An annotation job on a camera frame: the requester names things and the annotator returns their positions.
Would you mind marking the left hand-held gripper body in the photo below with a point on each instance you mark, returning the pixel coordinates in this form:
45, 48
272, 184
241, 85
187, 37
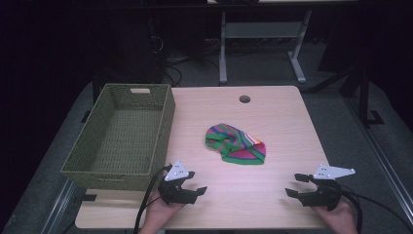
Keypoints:
177, 191

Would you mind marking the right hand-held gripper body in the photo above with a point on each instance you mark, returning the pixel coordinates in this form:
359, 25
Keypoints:
324, 195

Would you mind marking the striped colourful knitted cloth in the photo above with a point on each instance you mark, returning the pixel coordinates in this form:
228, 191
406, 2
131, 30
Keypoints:
235, 146

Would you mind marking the green woven basket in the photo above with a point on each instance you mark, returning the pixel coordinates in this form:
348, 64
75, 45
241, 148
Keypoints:
126, 139

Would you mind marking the person's left hand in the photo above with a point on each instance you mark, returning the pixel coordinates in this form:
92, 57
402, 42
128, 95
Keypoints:
157, 213

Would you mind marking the person's right hand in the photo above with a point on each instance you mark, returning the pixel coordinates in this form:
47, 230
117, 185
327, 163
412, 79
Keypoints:
341, 219

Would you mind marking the black metal stand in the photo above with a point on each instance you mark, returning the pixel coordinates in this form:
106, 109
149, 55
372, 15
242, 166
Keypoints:
364, 97

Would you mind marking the dark computer tower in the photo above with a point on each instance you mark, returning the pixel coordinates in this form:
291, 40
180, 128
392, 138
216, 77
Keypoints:
139, 48

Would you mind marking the long metal floor rail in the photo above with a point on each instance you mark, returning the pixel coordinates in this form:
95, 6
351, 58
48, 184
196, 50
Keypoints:
383, 156

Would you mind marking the short metal floor rail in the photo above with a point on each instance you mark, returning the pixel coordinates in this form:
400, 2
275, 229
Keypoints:
58, 208

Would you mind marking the grey metal desk frame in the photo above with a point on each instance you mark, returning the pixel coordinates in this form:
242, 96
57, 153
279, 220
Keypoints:
259, 30

